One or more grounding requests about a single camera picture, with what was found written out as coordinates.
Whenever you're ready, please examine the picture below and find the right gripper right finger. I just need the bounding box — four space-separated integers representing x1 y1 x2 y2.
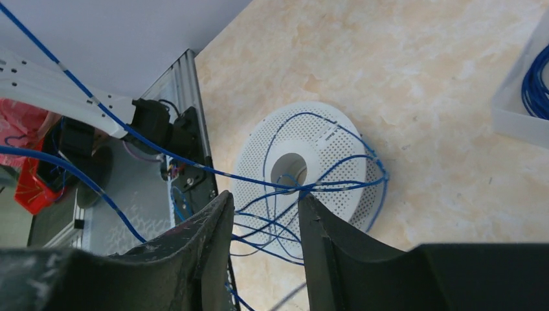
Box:
298 195 548 310

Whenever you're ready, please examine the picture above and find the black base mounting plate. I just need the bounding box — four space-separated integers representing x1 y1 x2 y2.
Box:
166 107 218 225

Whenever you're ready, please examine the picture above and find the red plastic crate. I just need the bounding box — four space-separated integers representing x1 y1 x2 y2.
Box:
14 157 66 216

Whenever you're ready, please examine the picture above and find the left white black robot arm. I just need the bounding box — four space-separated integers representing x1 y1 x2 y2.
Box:
1 49 206 214

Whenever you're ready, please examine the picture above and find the thin blue cable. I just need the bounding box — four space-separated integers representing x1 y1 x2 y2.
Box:
0 2 390 311

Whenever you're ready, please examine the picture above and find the aluminium frame rail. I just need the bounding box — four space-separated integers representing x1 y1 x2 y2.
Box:
142 49 211 159

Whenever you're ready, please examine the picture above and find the clear plastic container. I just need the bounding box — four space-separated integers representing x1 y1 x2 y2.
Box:
491 11 548 148

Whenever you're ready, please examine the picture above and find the white perforated cable spool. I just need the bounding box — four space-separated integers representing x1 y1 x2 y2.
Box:
232 101 388 264

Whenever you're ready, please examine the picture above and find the coiled blue cable in container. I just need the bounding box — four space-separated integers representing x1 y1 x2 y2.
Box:
521 45 549 121

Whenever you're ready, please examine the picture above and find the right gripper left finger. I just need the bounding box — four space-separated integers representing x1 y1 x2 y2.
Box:
1 191 234 310

